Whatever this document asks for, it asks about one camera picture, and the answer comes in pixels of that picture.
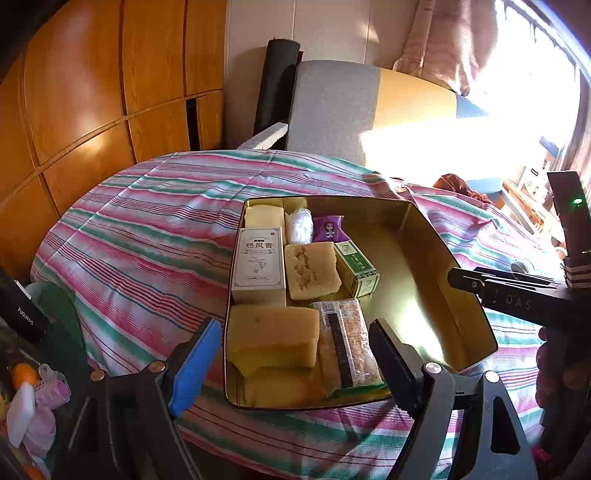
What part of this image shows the pink plastic item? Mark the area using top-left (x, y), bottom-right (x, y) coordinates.
top-left (37, 364), bottom-right (72, 409)

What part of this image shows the clear barcode snack packet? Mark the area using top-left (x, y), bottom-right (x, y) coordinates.
top-left (310, 298), bottom-right (386, 398)

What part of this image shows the brown cloth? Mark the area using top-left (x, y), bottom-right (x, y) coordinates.
top-left (433, 173), bottom-right (502, 204)

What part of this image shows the white printed carton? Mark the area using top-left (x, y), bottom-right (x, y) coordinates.
top-left (526, 159), bottom-right (555, 199)

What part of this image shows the gold metal tin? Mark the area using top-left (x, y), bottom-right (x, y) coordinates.
top-left (223, 195), bottom-right (498, 411)

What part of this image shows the green plastic basin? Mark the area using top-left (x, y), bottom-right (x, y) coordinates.
top-left (25, 281), bottom-right (88, 370)

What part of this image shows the beige curtain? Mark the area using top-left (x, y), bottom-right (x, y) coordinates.
top-left (392, 0), bottom-right (504, 95)

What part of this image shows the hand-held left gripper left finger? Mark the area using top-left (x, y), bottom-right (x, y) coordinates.
top-left (55, 318), bottom-right (223, 480)

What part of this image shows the striped bed sheet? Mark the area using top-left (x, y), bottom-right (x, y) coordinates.
top-left (30, 150), bottom-right (573, 480)

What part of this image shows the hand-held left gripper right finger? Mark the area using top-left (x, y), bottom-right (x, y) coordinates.
top-left (368, 318), bottom-right (539, 480)

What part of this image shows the white plastic bag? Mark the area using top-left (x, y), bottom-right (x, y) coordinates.
top-left (284, 209), bottom-right (315, 245)

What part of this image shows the beige sponge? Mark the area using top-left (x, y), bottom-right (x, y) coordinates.
top-left (283, 242), bottom-right (343, 302)

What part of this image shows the beige and white carton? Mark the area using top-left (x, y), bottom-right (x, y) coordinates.
top-left (230, 226), bottom-right (287, 308)

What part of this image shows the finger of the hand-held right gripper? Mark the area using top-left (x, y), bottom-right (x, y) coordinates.
top-left (447, 267), bottom-right (561, 297)

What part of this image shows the wooden wardrobe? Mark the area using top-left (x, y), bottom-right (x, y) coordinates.
top-left (0, 0), bottom-right (227, 222)

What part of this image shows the small orange ball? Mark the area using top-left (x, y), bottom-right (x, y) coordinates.
top-left (13, 362), bottom-right (40, 388)

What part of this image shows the wooden rack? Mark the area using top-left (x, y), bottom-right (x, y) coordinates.
top-left (501, 178), bottom-right (568, 241)

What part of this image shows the person's right hand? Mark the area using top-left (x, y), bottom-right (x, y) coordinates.
top-left (536, 325), bottom-right (591, 409)

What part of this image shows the yellow sponge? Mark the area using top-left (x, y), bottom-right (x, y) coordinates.
top-left (226, 304), bottom-right (321, 370)
top-left (242, 364), bottom-right (331, 409)
top-left (244, 204), bottom-right (286, 229)

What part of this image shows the green and white carton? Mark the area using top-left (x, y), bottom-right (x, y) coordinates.
top-left (333, 240), bottom-right (380, 297)

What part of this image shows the white plastic bottle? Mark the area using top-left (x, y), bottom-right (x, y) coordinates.
top-left (7, 383), bottom-right (35, 448)

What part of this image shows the black rolled mat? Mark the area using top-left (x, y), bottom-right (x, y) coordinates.
top-left (253, 38), bottom-right (302, 137)

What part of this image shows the grey yellow padded headboard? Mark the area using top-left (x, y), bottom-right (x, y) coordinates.
top-left (284, 60), bottom-right (504, 195)

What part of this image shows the window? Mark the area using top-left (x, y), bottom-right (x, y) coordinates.
top-left (508, 0), bottom-right (591, 176)

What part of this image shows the purple cartoon candy packet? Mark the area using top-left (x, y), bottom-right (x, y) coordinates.
top-left (312, 215), bottom-right (346, 244)

